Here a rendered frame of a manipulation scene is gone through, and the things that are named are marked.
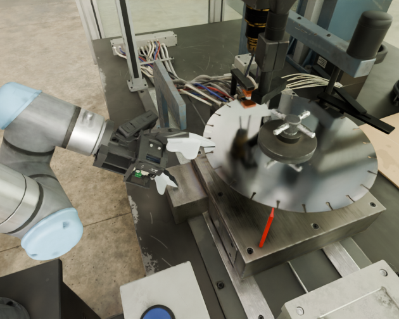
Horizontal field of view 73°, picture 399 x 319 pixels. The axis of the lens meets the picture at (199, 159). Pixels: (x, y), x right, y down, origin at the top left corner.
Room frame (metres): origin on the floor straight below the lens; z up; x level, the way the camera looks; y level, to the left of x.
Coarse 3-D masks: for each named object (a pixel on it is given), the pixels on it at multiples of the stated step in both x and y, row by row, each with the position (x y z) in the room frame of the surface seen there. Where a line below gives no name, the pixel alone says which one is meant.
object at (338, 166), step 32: (288, 96) 0.55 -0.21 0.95; (224, 128) 0.43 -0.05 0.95; (256, 128) 0.43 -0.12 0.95; (320, 128) 0.43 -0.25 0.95; (352, 128) 0.43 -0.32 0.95; (224, 160) 0.34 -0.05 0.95; (256, 160) 0.34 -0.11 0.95; (320, 160) 0.34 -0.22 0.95; (352, 160) 0.34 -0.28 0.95; (256, 192) 0.27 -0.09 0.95; (288, 192) 0.27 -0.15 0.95; (320, 192) 0.27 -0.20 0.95; (352, 192) 0.27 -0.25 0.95
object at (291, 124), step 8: (272, 112) 0.42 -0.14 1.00; (280, 112) 0.42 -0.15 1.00; (304, 112) 0.42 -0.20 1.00; (288, 120) 0.39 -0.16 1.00; (296, 120) 0.39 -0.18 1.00; (280, 128) 0.37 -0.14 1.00; (288, 128) 0.38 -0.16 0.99; (296, 128) 0.38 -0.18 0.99; (304, 128) 0.37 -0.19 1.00; (312, 136) 0.35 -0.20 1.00
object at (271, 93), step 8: (264, 72) 0.44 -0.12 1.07; (272, 72) 0.44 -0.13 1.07; (264, 80) 0.44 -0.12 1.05; (272, 80) 0.49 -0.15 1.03; (280, 80) 0.49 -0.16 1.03; (264, 88) 0.44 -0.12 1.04; (272, 88) 0.46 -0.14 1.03; (280, 88) 0.47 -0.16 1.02; (256, 96) 0.44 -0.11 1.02; (264, 96) 0.43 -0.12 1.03; (272, 96) 0.45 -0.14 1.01; (280, 96) 0.47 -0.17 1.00; (272, 104) 0.47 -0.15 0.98
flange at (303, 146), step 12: (276, 120) 0.44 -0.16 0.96; (264, 132) 0.40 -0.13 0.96; (300, 132) 0.39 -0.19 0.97; (264, 144) 0.37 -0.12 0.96; (276, 144) 0.37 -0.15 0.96; (288, 144) 0.37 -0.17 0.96; (300, 144) 0.37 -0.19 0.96; (312, 144) 0.37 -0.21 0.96; (276, 156) 0.35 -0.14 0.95; (288, 156) 0.34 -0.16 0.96; (300, 156) 0.34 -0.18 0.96
